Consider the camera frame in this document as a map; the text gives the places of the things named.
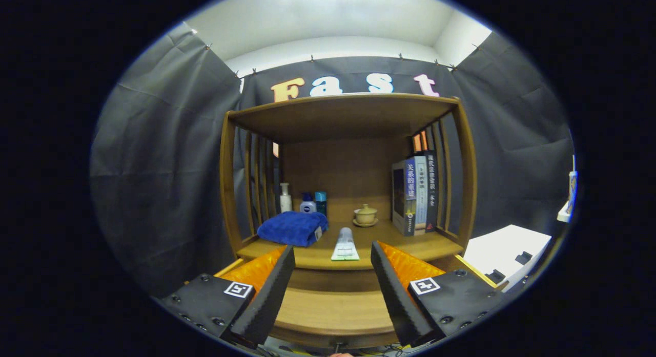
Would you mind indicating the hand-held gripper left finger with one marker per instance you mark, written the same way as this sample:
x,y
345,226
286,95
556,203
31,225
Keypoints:
x,y
266,295

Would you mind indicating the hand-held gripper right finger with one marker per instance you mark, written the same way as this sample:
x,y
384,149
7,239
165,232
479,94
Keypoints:
x,y
397,295

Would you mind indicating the wooden drawer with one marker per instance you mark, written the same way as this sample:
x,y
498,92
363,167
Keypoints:
x,y
333,311

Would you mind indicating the white tube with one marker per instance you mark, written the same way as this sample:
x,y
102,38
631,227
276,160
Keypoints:
x,y
345,247

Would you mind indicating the wooden countertop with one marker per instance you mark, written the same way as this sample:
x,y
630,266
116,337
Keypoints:
x,y
323,252

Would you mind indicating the wooden cabinet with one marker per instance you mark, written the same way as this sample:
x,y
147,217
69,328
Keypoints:
x,y
338,167

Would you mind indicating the blue folded towel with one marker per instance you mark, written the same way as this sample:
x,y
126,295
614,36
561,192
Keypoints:
x,y
292,228

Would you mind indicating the beige lidded teacup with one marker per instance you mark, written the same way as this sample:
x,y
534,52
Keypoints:
x,y
365,216

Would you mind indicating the white pump bottle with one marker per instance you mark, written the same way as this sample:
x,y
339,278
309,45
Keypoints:
x,y
285,201

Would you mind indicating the white bottle with blue cap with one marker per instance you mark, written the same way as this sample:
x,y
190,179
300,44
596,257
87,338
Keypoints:
x,y
307,207

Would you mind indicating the black clip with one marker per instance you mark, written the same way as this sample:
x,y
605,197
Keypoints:
x,y
524,258
495,276

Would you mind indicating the book with blue spine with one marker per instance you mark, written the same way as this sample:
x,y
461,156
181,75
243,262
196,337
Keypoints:
x,y
410,193

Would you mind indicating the book with white spine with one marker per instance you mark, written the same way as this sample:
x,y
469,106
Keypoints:
x,y
421,193

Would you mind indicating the teal box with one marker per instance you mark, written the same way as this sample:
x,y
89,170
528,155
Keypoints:
x,y
321,201

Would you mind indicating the book with black spine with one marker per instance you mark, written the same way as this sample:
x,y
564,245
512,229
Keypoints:
x,y
432,188

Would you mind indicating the white table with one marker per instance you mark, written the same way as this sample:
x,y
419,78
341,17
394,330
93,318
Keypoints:
x,y
507,244

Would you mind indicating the black backdrop cloth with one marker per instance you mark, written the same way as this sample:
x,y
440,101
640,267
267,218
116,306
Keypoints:
x,y
164,167

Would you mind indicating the small white shelf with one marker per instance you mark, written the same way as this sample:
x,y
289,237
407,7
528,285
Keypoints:
x,y
565,213

